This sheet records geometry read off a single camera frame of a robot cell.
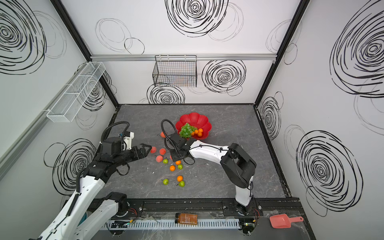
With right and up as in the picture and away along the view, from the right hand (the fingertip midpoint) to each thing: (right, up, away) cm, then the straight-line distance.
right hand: (172, 156), depth 86 cm
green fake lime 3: (+6, -13, -6) cm, 16 cm away
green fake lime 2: (-3, -12, -5) cm, 14 cm away
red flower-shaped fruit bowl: (+15, +20, +22) cm, 33 cm away
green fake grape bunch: (+7, +14, +12) cm, 20 cm away
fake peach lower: (-8, -2, +2) cm, 9 cm away
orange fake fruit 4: (+11, +12, +14) cm, 22 cm away
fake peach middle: (-7, +2, +5) cm, 9 cm away
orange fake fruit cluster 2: (0, -7, 0) cm, 7 cm away
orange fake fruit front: (+4, -11, -4) cm, 13 cm away
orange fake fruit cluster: (+3, -4, 0) cm, 5 cm away
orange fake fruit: (+17, +14, +16) cm, 27 cm away
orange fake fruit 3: (+14, +13, +16) cm, 25 cm away
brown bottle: (+10, -24, -18) cm, 32 cm away
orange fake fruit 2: (+16, +11, +14) cm, 24 cm away
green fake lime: (-5, -4, +3) cm, 6 cm away
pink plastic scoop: (+55, -27, -16) cm, 63 cm away
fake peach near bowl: (-9, +11, +14) cm, 20 cm away
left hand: (-12, +7, -10) cm, 17 cm away
